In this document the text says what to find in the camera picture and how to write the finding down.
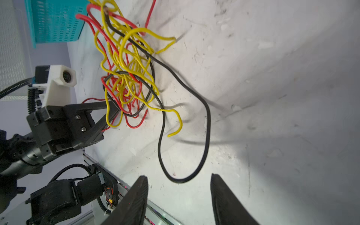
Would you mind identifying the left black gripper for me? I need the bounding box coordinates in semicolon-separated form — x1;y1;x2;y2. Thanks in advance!
27;101;108;156

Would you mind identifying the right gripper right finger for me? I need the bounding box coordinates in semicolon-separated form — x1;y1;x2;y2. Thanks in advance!
211;174;258;225

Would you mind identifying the red cable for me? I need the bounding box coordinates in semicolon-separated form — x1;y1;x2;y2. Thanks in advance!
75;0;157;131

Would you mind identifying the black cable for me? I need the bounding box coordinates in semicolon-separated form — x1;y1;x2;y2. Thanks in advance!
102;7;212;184

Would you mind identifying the teal plastic basket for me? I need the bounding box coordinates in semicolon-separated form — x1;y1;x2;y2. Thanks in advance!
24;0;90;48

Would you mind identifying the lower white mesh shelf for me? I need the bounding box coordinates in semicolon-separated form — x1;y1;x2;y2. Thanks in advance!
1;1;31;91

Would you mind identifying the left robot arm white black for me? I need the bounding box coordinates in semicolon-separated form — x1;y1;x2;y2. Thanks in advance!
1;101;119;225

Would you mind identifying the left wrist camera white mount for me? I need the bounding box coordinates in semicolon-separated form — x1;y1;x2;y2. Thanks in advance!
32;65;77;107

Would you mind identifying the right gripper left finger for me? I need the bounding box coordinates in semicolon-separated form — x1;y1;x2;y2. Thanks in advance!
102;175;149;225

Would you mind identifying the yellow cable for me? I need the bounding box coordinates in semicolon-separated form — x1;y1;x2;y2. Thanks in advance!
87;0;183;138

